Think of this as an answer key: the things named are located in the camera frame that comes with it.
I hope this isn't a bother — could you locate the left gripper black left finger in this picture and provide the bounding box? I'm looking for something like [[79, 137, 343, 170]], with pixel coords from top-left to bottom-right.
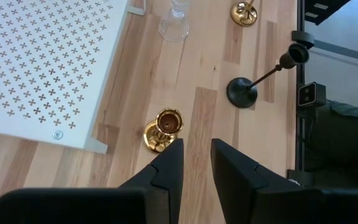
[[0, 138, 185, 224]]

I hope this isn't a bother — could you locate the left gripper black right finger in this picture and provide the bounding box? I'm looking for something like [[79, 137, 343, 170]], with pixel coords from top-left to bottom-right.
[[211, 138, 358, 224]]

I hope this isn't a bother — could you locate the short gold candlestick holder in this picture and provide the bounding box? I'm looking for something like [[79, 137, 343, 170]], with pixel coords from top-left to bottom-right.
[[142, 108, 185, 154]]

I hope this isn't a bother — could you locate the short black candlestick holder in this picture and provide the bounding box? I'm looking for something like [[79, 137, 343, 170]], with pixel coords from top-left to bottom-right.
[[226, 42, 311, 110]]

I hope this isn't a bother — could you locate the clear glass candlestick holder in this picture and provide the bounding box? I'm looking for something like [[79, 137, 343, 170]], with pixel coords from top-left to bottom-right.
[[157, 0, 191, 44]]

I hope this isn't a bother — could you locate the tall gold candlestick holder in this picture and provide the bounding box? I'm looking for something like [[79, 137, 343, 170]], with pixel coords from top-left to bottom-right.
[[229, 0, 259, 27]]

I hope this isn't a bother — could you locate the person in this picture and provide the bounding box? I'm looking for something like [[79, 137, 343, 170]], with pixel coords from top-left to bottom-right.
[[304, 98, 358, 190]]

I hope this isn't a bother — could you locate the white perforated metal shelf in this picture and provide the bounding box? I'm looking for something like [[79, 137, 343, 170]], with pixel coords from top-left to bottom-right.
[[0, 0, 146, 155]]

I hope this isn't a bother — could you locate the black box with labels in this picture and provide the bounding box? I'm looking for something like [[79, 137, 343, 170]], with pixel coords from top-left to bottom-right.
[[304, 0, 351, 26]]

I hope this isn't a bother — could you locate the black table-level camera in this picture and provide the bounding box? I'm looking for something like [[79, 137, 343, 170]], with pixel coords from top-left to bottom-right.
[[296, 81, 327, 108]]

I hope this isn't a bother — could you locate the black aluminium frame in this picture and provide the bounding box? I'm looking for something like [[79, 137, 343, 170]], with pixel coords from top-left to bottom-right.
[[295, 0, 306, 175]]

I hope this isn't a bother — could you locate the black frame clip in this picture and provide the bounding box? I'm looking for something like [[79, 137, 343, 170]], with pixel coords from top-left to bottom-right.
[[291, 29, 316, 50]]

